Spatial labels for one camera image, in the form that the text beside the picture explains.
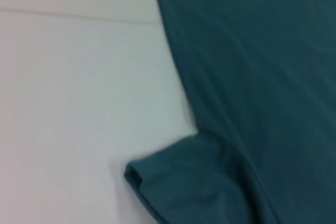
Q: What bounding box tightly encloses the teal blue printed t-shirt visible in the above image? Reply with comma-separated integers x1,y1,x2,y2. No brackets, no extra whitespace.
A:
123,0,336,224

